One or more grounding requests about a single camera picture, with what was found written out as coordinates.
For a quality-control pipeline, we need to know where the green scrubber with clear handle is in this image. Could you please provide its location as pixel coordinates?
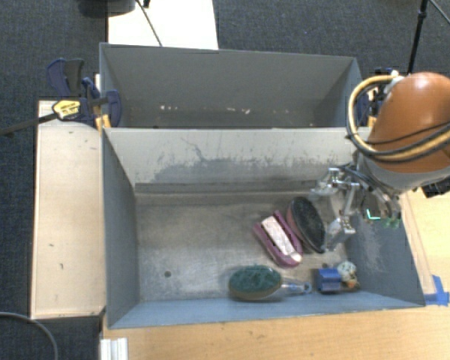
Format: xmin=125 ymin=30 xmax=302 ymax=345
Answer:
xmin=227 ymin=264 xmax=313 ymax=302

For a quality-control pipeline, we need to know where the pale wood board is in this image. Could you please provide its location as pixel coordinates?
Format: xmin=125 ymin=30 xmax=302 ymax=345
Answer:
xmin=29 ymin=99 xmax=108 ymax=320

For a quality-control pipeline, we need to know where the small blue box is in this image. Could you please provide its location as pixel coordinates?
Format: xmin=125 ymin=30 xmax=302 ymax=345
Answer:
xmin=314 ymin=268 xmax=343 ymax=295

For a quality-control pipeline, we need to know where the grey metal bin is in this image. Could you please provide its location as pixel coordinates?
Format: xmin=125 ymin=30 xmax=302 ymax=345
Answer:
xmin=98 ymin=42 xmax=427 ymax=330

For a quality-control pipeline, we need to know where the small white and brown toy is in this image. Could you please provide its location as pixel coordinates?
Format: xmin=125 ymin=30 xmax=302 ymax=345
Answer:
xmin=336 ymin=259 xmax=361 ymax=290

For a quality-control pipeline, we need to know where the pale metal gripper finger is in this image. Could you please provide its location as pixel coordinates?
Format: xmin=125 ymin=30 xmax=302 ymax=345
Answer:
xmin=309 ymin=167 xmax=343 ymax=199
xmin=322 ymin=216 xmax=357 ymax=253

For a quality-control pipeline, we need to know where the black and pink oval brush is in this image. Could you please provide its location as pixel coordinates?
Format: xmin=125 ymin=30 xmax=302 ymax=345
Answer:
xmin=286 ymin=196 xmax=328 ymax=255

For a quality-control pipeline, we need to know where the black cylinder on white bracket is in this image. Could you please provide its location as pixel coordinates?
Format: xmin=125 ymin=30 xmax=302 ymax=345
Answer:
xmin=421 ymin=171 xmax=450 ymax=199

